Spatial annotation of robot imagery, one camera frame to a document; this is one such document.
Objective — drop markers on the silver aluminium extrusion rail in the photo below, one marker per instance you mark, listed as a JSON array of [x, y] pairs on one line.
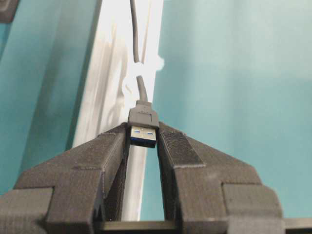
[[110, 89]]

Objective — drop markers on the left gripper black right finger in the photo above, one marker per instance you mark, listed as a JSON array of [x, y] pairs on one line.
[[210, 192]]

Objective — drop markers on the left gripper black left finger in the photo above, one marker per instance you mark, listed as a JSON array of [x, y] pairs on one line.
[[68, 193]]

